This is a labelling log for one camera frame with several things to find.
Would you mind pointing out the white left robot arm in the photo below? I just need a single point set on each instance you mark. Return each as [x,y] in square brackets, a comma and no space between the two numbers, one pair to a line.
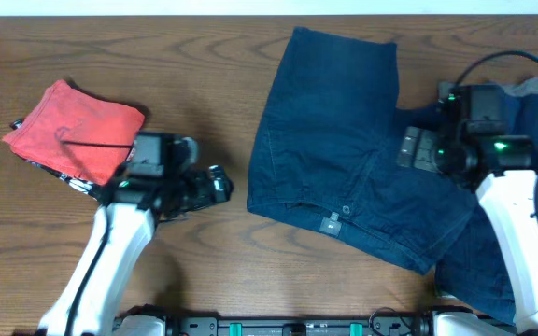
[155,185]

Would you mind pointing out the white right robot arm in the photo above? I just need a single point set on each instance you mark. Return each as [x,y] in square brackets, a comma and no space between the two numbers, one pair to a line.
[505,183]

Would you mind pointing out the red folded t-shirt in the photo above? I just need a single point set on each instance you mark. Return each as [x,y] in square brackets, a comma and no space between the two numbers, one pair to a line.
[61,100]

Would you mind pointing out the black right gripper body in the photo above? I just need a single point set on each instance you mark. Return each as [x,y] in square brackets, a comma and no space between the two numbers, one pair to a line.
[433,152]

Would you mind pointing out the black white printed garment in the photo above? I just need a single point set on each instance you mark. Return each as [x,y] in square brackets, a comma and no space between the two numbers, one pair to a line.
[75,184]

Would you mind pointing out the dark blue denim shorts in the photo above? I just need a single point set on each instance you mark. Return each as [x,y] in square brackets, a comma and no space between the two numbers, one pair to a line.
[324,157]

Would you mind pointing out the grey folded garment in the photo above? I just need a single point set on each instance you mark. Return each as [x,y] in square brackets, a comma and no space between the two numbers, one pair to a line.
[525,88]

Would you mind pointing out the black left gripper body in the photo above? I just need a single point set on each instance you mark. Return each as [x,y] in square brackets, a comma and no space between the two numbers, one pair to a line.
[219,183]

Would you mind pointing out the dark blue denim garment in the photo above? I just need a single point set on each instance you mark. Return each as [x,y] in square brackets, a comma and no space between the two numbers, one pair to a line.
[487,240]

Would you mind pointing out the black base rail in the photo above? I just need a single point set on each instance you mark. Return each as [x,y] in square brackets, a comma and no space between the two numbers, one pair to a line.
[451,320]

